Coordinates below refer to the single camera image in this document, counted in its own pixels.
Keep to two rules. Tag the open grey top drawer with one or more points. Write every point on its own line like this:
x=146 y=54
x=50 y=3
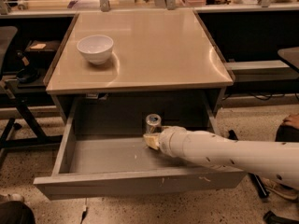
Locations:
x=103 y=152

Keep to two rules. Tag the silver redbull can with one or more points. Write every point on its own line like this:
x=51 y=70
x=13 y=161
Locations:
x=153 y=123

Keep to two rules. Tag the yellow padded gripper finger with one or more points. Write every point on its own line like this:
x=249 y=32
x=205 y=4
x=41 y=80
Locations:
x=152 y=140

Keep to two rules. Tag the dark object bottom left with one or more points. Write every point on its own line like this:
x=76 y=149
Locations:
x=13 y=210

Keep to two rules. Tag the tan shoe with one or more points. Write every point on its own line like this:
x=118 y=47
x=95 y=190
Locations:
x=280 y=190

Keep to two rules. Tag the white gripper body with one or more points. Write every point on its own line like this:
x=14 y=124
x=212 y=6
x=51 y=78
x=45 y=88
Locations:
x=168 y=139

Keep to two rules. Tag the white ceramic bowl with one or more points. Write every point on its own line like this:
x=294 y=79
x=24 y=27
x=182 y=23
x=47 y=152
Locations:
x=96 y=49

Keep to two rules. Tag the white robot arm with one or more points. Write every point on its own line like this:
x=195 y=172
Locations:
x=278 y=161

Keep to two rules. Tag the grey cabinet with beige top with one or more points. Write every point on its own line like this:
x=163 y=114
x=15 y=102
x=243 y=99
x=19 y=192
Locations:
x=154 y=49

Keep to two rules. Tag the black metal stand left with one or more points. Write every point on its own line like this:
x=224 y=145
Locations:
x=39 y=140

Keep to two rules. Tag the person's hand on knee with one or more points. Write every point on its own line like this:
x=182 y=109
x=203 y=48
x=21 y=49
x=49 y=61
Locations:
x=292 y=121

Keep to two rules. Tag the person's dark trouser leg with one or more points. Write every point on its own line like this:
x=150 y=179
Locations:
x=287 y=134

